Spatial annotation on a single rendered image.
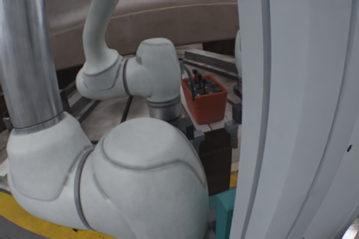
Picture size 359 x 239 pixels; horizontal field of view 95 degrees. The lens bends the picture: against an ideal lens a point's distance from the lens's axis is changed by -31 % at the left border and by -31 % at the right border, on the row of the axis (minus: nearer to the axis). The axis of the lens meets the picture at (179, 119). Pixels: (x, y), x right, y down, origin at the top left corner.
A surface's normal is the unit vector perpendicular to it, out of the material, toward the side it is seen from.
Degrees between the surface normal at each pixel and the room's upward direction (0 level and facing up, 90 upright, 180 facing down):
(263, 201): 90
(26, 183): 77
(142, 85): 92
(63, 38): 90
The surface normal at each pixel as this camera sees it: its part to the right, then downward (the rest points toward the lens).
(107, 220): -0.20, 0.37
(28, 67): 0.69, 0.20
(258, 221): -0.94, 0.25
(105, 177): -0.48, -0.07
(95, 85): -0.09, 0.70
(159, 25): 0.20, 0.48
